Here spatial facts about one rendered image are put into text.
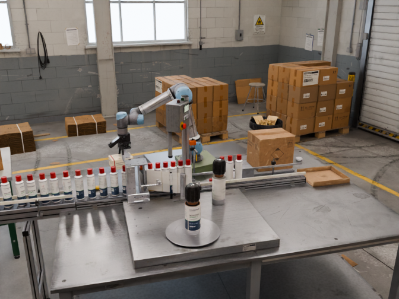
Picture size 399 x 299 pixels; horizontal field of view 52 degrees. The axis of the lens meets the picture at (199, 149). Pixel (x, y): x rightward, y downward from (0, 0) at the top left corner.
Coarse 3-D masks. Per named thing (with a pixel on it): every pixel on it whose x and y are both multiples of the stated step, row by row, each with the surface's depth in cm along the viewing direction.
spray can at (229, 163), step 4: (228, 156) 289; (228, 160) 289; (228, 164) 289; (232, 164) 290; (228, 168) 290; (232, 168) 291; (228, 172) 291; (232, 172) 292; (228, 176) 292; (232, 176) 293
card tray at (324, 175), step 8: (304, 168) 324; (312, 168) 326; (320, 168) 328; (328, 168) 330; (312, 176) 318; (320, 176) 318; (328, 176) 318; (336, 176) 318; (344, 176) 312; (312, 184) 304; (320, 184) 301; (328, 184) 303; (336, 184) 305
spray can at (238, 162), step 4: (240, 156) 290; (236, 160) 292; (240, 160) 291; (236, 164) 292; (240, 164) 291; (236, 168) 292; (240, 168) 292; (236, 172) 293; (240, 172) 293; (236, 176) 294; (240, 176) 294
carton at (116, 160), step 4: (128, 152) 312; (112, 156) 305; (116, 156) 305; (120, 156) 305; (112, 160) 297; (116, 160) 298; (120, 160) 299; (112, 164) 298; (116, 164) 299; (120, 164) 300; (124, 164) 301; (116, 168) 300; (120, 168) 301
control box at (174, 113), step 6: (174, 102) 274; (180, 102) 274; (186, 102) 278; (168, 108) 270; (174, 108) 268; (180, 108) 269; (168, 114) 271; (174, 114) 270; (180, 114) 270; (168, 120) 273; (174, 120) 271; (180, 120) 272; (186, 120) 282; (168, 126) 274; (174, 126) 272; (180, 126) 272; (186, 126) 283
